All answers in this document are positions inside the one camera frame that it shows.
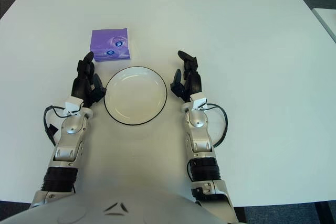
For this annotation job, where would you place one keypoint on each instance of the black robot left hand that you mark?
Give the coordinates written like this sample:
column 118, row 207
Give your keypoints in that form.
column 82, row 85

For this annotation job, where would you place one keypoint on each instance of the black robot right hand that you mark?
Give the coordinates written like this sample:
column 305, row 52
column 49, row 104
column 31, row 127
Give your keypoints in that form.
column 194, row 82

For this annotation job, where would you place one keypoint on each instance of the purple tissue paper pack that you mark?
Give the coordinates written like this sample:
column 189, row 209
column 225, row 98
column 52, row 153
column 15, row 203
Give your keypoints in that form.
column 110, row 40

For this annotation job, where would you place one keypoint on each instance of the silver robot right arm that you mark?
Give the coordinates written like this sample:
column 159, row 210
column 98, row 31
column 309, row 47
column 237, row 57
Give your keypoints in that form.
column 197, row 121

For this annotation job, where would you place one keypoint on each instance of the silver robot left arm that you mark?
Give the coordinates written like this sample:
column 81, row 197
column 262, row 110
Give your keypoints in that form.
column 71, row 127

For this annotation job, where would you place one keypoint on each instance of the white plate with black rim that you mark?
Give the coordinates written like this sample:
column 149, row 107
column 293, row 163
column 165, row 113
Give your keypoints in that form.
column 136, row 95

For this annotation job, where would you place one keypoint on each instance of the silver robot torso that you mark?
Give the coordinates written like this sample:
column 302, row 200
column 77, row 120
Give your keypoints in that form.
column 105, row 208

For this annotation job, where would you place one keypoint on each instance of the grey side table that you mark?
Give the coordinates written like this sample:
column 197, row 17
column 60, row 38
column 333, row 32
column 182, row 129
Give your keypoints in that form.
column 328, row 19

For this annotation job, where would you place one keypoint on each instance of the black table leg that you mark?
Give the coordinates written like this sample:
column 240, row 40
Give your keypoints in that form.
column 320, row 213

